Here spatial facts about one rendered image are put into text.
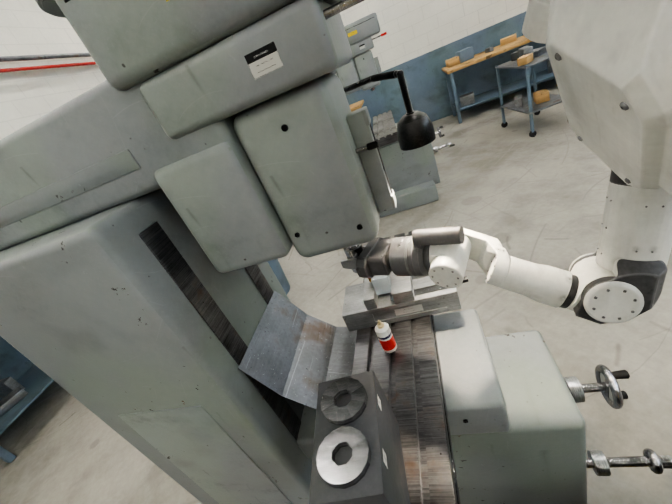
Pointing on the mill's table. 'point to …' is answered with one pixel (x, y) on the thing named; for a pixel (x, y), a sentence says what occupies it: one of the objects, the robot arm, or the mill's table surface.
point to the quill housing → (311, 166)
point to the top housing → (157, 31)
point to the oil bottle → (385, 337)
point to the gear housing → (248, 68)
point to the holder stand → (356, 445)
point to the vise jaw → (402, 288)
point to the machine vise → (437, 301)
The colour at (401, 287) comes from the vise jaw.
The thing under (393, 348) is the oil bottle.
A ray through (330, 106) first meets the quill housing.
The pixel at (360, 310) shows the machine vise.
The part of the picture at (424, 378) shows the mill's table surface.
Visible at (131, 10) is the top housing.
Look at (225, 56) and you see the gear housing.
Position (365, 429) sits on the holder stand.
